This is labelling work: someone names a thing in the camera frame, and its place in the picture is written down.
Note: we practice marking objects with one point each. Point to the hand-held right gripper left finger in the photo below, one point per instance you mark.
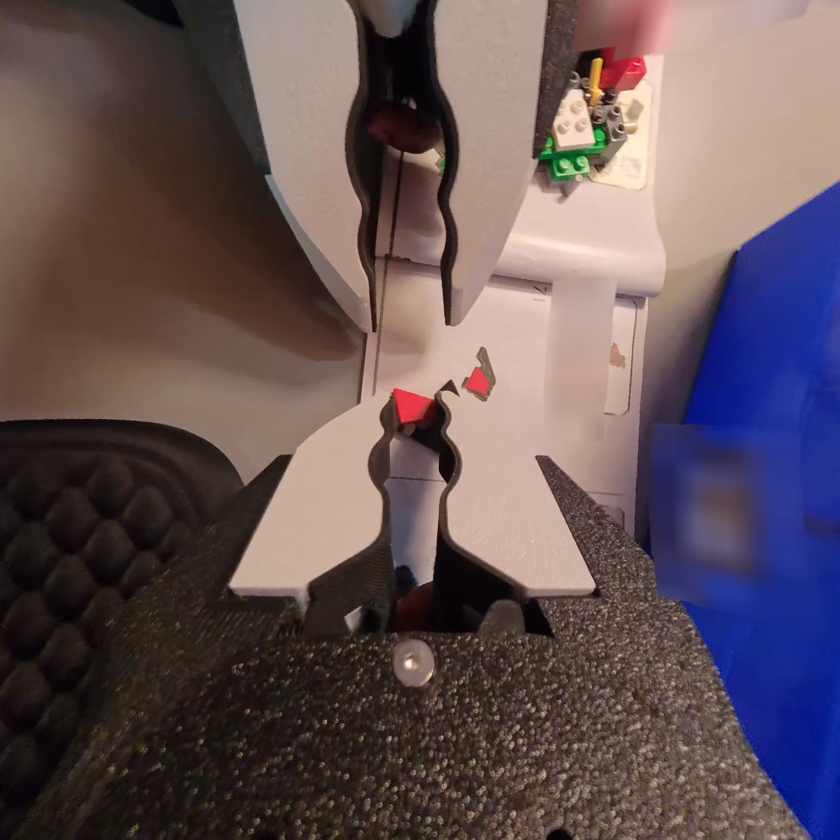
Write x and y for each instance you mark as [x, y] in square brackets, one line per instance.
[315, 512]

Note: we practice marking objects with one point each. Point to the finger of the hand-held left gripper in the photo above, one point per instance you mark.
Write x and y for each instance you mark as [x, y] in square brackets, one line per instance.
[492, 131]
[302, 131]

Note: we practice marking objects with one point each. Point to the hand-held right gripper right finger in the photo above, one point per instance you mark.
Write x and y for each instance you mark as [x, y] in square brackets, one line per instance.
[512, 512]

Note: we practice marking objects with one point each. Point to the dark red lego piece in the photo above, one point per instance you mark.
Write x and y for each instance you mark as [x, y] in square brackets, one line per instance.
[400, 124]

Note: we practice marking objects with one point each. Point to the red wedge lego piece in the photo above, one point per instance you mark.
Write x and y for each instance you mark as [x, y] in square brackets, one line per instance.
[410, 403]

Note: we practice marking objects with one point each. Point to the partly built lego model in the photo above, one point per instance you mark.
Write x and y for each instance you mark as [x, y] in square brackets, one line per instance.
[571, 124]

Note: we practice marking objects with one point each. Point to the lego instruction booklet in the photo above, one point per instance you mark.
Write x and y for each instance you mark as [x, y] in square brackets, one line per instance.
[525, 328]

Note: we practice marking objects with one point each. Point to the black honeycomb cushion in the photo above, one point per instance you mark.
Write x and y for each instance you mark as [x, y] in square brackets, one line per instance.
[59, 558]

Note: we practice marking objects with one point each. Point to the large blue plastic bin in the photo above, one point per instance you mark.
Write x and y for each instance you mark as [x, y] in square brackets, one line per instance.
[774, 328]

